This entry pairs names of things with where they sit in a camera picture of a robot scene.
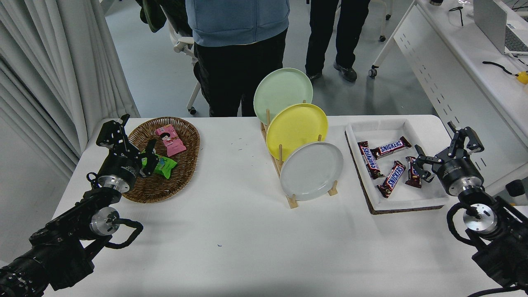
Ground wooden plate rack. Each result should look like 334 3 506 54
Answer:
260 99 339 209

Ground white wheeled chair base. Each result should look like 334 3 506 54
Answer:
377 0 392 42

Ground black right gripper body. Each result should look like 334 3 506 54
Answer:
434 149 483 191

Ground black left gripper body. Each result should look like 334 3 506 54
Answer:
98 151 143 184

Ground green snack packet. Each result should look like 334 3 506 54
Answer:
140 153 178 179

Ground person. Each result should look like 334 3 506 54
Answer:
305 0 371 82
185 0 290 117

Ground pale green plate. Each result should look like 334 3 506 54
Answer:
253 68 314 125

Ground pink snack packet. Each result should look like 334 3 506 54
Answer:
155 124 187 157

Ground grey plate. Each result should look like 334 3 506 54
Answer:
280 141 344 201

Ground white curtain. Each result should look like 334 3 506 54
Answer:
0 0 141 182

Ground dark green jacket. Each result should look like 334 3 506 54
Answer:
136 0 167 33

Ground black round object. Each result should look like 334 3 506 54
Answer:
505 179 525 198

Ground white office chair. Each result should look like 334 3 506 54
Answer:
159 0 203 115

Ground thin black cable loop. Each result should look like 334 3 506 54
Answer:
448 6 464 26

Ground white tray with cork base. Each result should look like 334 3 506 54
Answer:
345 119 450 215

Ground Snickers bar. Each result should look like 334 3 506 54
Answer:
357 141 385 179
370 136 412 160
405 156 423 189
377 160 406 198

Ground yellow plate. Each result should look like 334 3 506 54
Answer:
266 103 329 162

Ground brown wicker basket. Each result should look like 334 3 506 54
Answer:
122 117 201 204

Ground silver laptop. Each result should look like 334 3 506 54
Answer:
473 0 528 56

